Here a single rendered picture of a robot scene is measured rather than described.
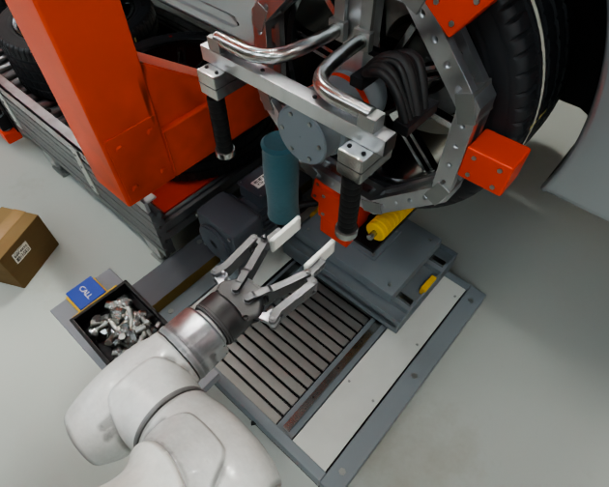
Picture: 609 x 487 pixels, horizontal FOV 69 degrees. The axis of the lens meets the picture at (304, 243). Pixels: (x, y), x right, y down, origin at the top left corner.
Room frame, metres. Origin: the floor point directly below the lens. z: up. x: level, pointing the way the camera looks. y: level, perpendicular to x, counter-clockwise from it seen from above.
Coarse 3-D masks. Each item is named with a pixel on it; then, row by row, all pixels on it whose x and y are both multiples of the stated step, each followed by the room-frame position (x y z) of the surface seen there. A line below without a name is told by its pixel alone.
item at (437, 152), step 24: (312, 0) 1.04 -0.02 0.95; (288, 24) 1.02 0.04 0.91; (312, 24) 1.08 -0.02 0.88; (384, 24) 0.89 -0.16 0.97; (384, 48) 0.87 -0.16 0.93; (312, 72) 1.06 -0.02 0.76; (432, 72) 0.81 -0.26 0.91; (408, 144) 0.80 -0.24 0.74; (432, 144) 0.92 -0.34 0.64; (384, 168) 0.84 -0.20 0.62; (408, 168) 0.83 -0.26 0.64; (432, 168) 0.76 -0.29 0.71
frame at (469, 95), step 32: (288, 0) 0.93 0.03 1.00; (416, 0) 0.72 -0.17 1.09; (256, 32) 0.97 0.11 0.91; (448, 64) 0.68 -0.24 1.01; (480, 64) 0.69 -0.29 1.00; (480, 96) 0.64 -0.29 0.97; (480, 128) 0.65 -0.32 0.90; (448, 160) 0.64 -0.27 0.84; (384, 192) 0.76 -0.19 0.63; (416, 192) 0.67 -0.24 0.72; (448, 192) 0.62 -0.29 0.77
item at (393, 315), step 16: (288, 240) 0.99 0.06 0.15; (304, 256) 0.90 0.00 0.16; (432, 256) 0.89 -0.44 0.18; (448, 256) 0.91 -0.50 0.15; (320, 272) 0.86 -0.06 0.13; (336, 272) 0.84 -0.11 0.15; (432, 272) 0.84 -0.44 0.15; (336, 288) 0.81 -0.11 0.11; (352, 288) 0.77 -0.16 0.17; (368, 288) 0.78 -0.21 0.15; (416, 288) 0.78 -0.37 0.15; (432, 288) 0.80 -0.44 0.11; (368, 304) 0.72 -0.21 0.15; (384, 304) 0.72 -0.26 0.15; (400, 304) 0.71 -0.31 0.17; (416, 304) 0.71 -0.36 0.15; (384, 320) 0.68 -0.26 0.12; (400, 320) 0.65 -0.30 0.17
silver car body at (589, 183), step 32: (160, 0) 1.49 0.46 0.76; (192, 0) 1.38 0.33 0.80; (224, 0) 1.27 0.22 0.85; (256, 0) 1.19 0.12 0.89; (224, 32) 1.29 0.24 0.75; (608, 96) 0.64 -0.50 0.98; (608, 128) 0.62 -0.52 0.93; (576, 160) 0.63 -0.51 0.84; (608, 160) 0.60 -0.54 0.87; (576, 192) 0.61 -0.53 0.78; (608, 192) 0.58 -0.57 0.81
